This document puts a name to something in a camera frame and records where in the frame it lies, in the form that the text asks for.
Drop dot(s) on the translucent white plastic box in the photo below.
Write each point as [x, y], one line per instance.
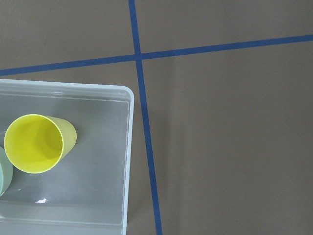
[87, 192]

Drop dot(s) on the mint green plastic bowl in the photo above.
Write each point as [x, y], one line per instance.
[6, 171]

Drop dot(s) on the yellow plastic cup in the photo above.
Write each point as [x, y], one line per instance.
[36, 143]

